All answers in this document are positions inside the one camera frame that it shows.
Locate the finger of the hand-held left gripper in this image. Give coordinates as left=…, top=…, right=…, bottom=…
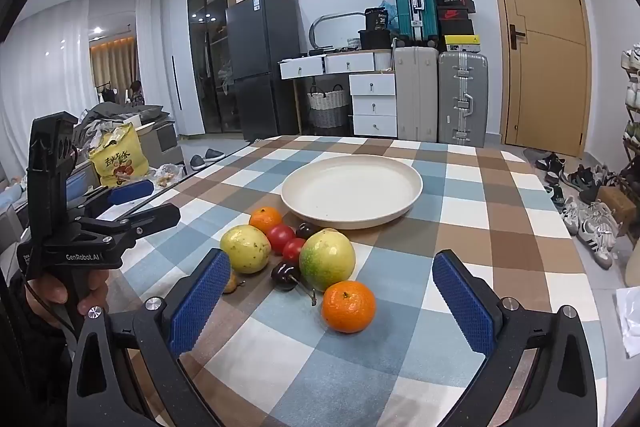
left=75, top=203, right=181, bottom=253
left=69, top=179, right=155, bottom=216

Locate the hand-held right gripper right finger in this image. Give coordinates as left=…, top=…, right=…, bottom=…
left=432, top=251, right=598, bottom=427

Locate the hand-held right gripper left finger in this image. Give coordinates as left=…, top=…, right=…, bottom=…
left=66, top=248, right=232, bottom=427

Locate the brown longan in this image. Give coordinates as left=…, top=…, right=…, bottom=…
left=222, top=271, right=247, bottom=294

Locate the yellow passion fruit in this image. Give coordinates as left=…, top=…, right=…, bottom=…
left=220, top=225, right=272, bottom=274

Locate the dark red cherry with stem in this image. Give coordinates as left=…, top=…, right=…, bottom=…
left=270, top=261, right=318, bottom=307

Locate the red cherry tomato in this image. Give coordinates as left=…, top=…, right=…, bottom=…
left=282, top=238, right=307, bottom=265
left=265, top=224, right=297, bottom=255

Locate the orange mandarin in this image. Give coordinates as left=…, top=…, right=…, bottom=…
left=249, top=207, right=284, bottom=234
left=321, top=280, right=377, bottom=334

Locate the green passion fruit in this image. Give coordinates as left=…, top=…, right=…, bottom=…
left=299, top=229, right=357, bottom=293

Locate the cream round plate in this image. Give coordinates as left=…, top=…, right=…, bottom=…
left=281, top=154, right=424, bottom=230

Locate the person's left forearm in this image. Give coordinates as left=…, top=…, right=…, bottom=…
left=0, top=274, right=78, bottom=427

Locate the person's left hand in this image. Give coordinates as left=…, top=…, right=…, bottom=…
left=26, top=268, right=110, bottom=330

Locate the yellow snack bag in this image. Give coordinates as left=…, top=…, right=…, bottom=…
left=89, top=123, right=151, bottom=188

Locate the clear plastic food bag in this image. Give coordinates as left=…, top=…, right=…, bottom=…
left=152, top=163, right=183, bottom=188

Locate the grey storage box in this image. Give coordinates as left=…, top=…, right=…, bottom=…
left=135, top=119, right=183, bottom=158

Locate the pile of grey clothes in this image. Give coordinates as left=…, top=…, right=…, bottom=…
left=80, top=102, right=166, bottom=132

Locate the checkered tablecloth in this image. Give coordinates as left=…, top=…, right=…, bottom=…
left=117, top=135, right=616, bottom=427

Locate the white sheer curtain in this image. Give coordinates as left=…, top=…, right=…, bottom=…
left=0, top=0, right=166, bottom=158

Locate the yellow curtain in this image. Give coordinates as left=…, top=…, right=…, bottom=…
left=90, top=36, right=138, bottom=105

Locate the white wardrobe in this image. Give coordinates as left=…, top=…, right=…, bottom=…
left=160, top=0, right=206, bottom=135

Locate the pile of shoes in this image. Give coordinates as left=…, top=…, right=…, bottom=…
left=522, top=147, right=623, bottom=270

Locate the white plastic bag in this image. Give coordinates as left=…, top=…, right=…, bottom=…
left=614, top=287, right=640, bottom=355

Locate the dark glass cabinet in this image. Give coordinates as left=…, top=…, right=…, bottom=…
left=187, top=0, right=258, bottom=135

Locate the brown cardboard box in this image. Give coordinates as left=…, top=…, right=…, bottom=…
left=597, top=186, right=637, bottom=228

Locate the dark grey refrigerator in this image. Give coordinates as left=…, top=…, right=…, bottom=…
left=225, top=0, right=301, bottom=142

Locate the silver suitcase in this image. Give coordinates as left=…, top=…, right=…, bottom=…
left=437, top=52, right=489, bottom=148

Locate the woven laundry basket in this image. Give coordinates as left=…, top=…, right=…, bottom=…
left=306, top=87, right=351, bottom=128

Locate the beige suitcase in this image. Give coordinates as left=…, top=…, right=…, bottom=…
left=393, top=47, right=441, bottom=142

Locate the white drawer dresser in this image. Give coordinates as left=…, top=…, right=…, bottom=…
left=279, top=52, right=398, bottom=138

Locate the shoe rack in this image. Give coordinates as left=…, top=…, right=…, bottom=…
left=620, top=44, right=640, bottom=188

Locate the wooden door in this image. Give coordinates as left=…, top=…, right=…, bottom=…
left=477, top=0, right=588, bottom=158

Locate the yellow and black shoe box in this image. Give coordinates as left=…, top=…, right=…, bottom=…
left=445, top=35, right=482, bottom=54

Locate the black storage box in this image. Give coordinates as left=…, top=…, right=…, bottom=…
left=358, top=29, right=393, bottom=50

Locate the black printed bag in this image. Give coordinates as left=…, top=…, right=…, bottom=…
left=364, top=8, right=391, bottom=31

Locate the black and red shoe box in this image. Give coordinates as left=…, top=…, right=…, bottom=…
left=436, top=0, right=476, bottom=15

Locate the teal suitcase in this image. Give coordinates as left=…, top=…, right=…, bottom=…
left=391, top=0, right=440, bottom=44

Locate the blue plastic bag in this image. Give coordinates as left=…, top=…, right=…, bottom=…
left=377, top=0, right=398, bottom=32

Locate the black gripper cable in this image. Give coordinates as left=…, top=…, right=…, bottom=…
left=24, top=279, right=78, bottom=348

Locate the silver oval frame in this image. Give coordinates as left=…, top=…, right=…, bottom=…
left=309, top=13, right=366, bottom=50

